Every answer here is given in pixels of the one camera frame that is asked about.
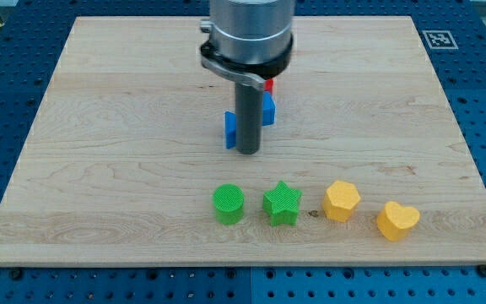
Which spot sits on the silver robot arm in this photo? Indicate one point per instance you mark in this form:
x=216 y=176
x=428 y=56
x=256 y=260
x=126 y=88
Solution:
x=249 y=41

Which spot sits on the green star block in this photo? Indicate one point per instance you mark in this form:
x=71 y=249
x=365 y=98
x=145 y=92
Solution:
x=282 y=204

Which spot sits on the green cylinder block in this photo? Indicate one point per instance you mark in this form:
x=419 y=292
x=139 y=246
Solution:
x=228 y=203

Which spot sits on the blue block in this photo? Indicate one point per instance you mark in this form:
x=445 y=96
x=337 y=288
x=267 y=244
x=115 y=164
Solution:
x=268 y=118

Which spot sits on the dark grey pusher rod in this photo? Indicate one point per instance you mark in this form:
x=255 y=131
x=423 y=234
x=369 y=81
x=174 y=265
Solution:
x=248 y=113

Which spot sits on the red block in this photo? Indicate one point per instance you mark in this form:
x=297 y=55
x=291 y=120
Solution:
x=268 y=86

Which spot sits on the yellow hexagon block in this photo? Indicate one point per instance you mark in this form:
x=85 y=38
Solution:
x=340 y=201

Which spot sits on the wooden board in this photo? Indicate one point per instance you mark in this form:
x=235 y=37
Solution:
x=127 y=148

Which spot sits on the yellow heart block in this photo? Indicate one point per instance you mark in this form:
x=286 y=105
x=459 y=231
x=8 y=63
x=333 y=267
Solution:
x=395 y=221

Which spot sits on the white fiducial marker tag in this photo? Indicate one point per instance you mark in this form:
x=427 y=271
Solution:
x=440 y=40

